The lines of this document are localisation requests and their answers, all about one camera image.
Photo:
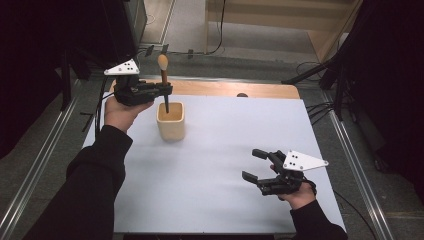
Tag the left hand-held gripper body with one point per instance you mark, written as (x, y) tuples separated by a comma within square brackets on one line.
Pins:
[(130, 91)]

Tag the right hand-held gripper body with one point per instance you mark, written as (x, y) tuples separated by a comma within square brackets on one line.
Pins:
[(300, 161)]

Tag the square wooden cup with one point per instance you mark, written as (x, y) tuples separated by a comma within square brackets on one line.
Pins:
[(170, 130)]

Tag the person's left hand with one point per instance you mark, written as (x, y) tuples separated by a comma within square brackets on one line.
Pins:
[(121, 115)]

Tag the person's right hand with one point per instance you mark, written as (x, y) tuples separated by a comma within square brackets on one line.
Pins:
[(300, 199)]

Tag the dark floor plug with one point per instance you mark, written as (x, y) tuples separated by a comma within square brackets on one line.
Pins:
[(165, 48), (149, 50)]

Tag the white table mat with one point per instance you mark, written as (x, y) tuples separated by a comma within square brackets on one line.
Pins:
[(216, 150)]

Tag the wooden table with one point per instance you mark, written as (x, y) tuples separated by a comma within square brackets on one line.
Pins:
[(213, 89)]

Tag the dark round table grommet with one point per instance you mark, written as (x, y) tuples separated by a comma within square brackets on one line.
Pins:
[(242, 95)]

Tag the dark cabinet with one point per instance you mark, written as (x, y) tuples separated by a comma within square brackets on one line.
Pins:
[(120, 30)]

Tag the black metal stand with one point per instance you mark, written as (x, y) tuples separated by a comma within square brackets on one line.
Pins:
[(65, 90), (310, 72)]

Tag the dark curtain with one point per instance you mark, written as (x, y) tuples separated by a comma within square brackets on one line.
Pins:
[(393, 66), (26, 66)]

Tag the metal floor rail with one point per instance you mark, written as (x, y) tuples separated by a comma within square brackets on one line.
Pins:
[(36, 156), (358, 166)]

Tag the light wooden frame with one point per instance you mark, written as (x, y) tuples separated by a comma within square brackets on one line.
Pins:
[(320, 43)]

